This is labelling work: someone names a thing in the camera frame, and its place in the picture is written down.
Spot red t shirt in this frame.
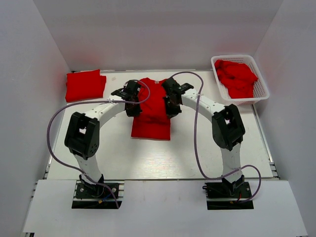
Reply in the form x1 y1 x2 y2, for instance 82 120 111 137
65 70 107 103
131 78 171 141

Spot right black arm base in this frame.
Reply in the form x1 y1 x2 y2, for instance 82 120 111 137
202 175 254 210

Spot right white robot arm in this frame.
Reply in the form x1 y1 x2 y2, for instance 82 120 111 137
162 78 245 197

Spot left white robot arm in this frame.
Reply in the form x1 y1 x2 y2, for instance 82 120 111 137
65 80 149 197

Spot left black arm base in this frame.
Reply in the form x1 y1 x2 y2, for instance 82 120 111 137
72 180 124 209

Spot red shirts in basket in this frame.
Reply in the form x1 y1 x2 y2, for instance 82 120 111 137
214 60 258 99

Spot folded red t shirt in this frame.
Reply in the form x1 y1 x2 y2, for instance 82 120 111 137
65 70 107 103

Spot white plastic basket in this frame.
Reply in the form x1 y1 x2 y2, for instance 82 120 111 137
211 54 270 105

